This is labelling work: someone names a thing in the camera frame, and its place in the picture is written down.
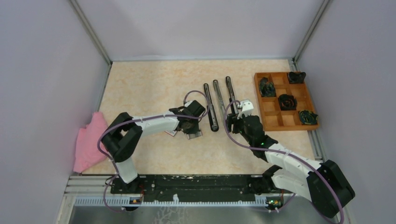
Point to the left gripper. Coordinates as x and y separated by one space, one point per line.
194 130

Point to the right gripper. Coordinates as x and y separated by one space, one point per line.
232 119

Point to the red white staple box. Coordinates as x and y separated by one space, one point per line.
171 133

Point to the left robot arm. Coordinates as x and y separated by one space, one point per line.
121 138

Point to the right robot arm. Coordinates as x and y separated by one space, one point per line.
321 183

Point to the wooden compartment tray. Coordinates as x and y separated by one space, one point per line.
272 117

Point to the dark clip bundle bottom right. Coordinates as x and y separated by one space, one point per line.
308 117

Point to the pink cloth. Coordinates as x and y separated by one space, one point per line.
87 154

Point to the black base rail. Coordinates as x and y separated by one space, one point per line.
196 188

